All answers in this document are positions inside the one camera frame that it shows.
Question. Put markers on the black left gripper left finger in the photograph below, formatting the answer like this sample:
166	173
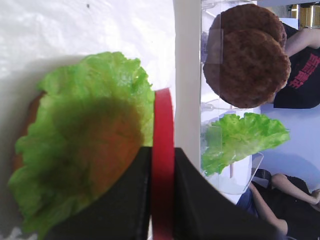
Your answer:
122	213

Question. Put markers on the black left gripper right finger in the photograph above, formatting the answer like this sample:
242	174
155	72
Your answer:
202	213

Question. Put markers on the red tomato slice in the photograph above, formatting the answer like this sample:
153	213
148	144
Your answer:
162	167

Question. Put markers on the green lettuce leaf in rack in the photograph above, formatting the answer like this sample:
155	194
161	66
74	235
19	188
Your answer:
237	140

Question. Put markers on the green lettuce leaf on bread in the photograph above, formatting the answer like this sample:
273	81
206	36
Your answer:
92	119

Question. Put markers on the bread slice under lettuce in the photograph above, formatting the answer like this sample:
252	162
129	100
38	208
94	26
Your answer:
31	115

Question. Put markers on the front brown meat patty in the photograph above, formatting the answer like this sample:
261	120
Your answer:
245	68

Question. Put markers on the brown meat patty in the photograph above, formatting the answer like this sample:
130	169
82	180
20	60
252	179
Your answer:
251	16
245	68

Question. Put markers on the rear brown meat patty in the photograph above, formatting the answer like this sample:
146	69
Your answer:
251	16

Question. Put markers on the clear acrylic food rack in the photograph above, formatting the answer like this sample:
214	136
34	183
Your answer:
235	178

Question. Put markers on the seated person in dark clothes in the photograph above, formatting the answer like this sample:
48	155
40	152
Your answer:
287	204

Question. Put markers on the person in black red-print shirt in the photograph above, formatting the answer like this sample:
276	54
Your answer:
302	90

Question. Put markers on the white rectangular tray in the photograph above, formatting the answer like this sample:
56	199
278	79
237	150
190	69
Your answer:
37	36

